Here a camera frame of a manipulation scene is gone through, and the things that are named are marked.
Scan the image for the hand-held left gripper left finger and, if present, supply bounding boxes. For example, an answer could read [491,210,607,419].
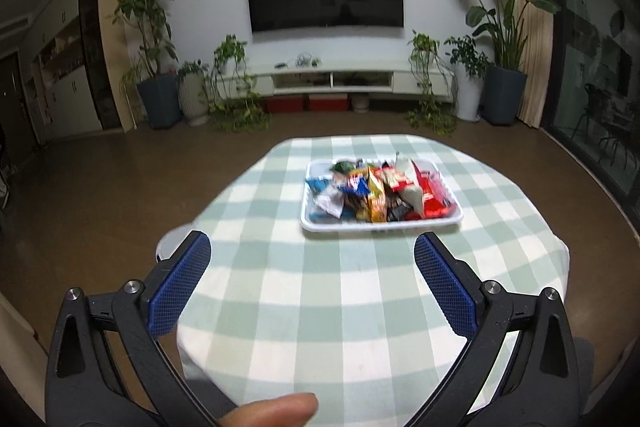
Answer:
[45,230,236,427]

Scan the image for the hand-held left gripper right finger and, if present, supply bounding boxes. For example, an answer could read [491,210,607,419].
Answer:
[400,232,586,427]

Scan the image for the red chip bag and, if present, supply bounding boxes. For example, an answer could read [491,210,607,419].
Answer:
[414,171,460,220]

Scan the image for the white foam tray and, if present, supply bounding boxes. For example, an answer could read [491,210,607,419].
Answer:
[300,157,464,234]

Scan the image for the cream white snack packet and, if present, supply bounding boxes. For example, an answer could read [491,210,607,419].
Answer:
[394,151,425,214]

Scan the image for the orange yellow snack packet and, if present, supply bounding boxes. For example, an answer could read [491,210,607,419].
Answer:
[366,166,390,224]

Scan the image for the red white snack packet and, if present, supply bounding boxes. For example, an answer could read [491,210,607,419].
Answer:
[381,166,410,194]

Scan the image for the dark blue snack packet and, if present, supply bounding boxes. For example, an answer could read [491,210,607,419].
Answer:
[342,177,372,198]

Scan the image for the clear white snack packet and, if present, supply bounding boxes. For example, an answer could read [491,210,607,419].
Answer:
[314,186,347,220]

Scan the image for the person's left hand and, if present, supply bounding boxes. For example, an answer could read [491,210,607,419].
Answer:
[215,393,319,427]

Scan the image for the green white checkered tablecloth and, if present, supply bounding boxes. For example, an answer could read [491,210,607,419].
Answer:
[175,134,571,408]

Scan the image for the leafy tree in blue pot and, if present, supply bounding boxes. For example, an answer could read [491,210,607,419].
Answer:
[112,0,182,130]

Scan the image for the small plant in ribbed pot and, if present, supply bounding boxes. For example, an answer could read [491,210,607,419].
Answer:
[177,59,211,128]

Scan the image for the bushy plant in white pot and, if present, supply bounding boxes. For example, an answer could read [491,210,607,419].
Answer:
[445,35,488,122]

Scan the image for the large-leaf plant in blue pot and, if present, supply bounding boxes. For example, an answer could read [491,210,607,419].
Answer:
[434,0,561,126]

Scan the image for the white television console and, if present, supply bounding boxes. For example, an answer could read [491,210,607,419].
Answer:
[217,59,458,100]

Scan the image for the red storage box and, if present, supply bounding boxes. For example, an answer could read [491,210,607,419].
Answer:
[265,96,307,114]
[307,94,349,112]

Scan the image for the dark chair behind glass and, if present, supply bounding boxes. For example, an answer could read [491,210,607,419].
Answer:
[570,84,636,168]

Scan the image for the trailing pothos plant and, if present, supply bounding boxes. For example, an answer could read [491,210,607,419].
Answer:
[406,29,458,138]
[207,34,273,132]

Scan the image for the dark wooden door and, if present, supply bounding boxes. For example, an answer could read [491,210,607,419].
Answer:
[0,54,38,148]

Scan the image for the beige curtain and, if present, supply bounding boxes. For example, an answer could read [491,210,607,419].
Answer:
[507,0,553,130]

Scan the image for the glass sliding door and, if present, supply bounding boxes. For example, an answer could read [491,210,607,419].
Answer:
[542,0,640,238]

